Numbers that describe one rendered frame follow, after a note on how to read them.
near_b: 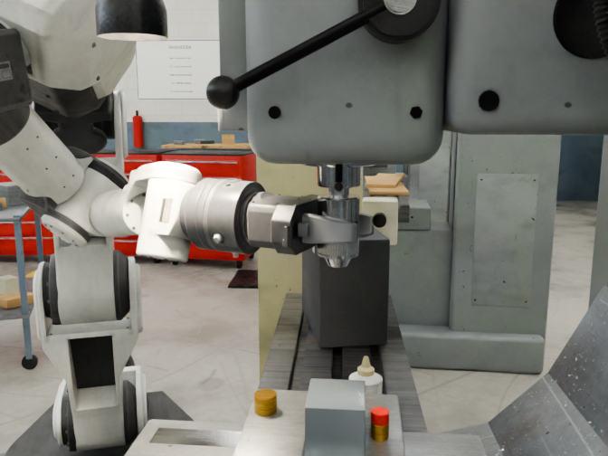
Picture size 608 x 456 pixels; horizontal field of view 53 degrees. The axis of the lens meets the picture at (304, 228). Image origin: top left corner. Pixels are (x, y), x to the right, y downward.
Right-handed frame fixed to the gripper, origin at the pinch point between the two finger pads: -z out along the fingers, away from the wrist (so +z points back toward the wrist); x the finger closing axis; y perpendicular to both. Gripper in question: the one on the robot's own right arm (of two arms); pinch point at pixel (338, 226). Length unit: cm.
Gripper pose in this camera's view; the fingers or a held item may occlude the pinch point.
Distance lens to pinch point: 68.7
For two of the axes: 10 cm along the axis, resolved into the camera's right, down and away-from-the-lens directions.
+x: 4.2, -1.7, 8.9
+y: -0.1, 9.8, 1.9
